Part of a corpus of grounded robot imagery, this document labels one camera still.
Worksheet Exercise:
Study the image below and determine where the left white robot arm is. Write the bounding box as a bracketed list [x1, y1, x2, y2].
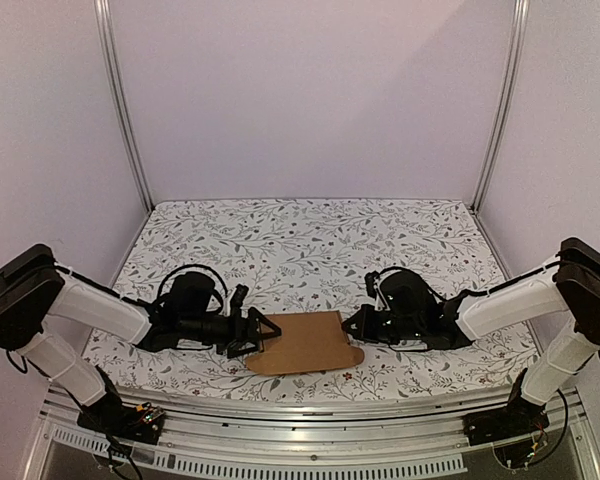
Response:
[0, 244, 282, 434]

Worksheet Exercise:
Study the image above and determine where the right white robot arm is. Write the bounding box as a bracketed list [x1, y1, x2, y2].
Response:
[342, 237, 600, 436]

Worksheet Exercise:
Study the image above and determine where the brown cardboard box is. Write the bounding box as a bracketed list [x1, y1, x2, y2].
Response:
[245, 311, 365, 376]

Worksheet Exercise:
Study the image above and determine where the left aluminium frame post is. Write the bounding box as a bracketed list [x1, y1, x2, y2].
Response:
[93, 0, 155, 213]

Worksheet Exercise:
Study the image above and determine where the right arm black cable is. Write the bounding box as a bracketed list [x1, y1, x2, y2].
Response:
[374, 264, 566, 306]

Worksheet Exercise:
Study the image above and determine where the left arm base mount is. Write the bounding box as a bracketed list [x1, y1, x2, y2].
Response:
[77, 367, 166, 445]

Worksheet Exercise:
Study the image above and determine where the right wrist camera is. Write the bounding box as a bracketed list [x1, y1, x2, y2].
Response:
[364, 271, 383, 311]

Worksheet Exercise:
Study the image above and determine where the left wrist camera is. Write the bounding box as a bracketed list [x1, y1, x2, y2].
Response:
[229, 284, 249, 318]

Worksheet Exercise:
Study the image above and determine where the floral patterned table mat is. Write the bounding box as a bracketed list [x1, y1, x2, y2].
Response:
[84, 199, 537, 404]

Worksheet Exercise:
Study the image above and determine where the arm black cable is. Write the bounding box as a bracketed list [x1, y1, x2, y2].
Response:
[374, 264, 566, 306]
[154, 263, 228, 311]

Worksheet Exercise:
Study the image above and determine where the aluminium frame post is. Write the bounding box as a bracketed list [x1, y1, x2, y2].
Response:
[93, 0, 155, 213]
[470, 0, 530, 216]

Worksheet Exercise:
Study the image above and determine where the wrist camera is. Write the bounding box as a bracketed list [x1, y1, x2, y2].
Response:
[229, 284, 249, 318]
[364, 271, 383, 311]

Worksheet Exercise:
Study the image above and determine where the right aluminium frame post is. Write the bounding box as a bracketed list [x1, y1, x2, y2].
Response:
[470, 0, 530, 216]

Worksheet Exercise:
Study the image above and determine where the aluminium front rail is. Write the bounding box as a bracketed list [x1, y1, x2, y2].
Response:
[24, 387, 600, 479]

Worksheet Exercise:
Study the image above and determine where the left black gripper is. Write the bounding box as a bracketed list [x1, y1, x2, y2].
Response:
[179, 307, 281, 359]

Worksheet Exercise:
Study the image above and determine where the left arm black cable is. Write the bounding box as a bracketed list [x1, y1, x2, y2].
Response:
[154, 263, 228, 311]

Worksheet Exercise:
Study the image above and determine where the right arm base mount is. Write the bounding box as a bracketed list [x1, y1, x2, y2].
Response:
[462, 369, 549, 446]

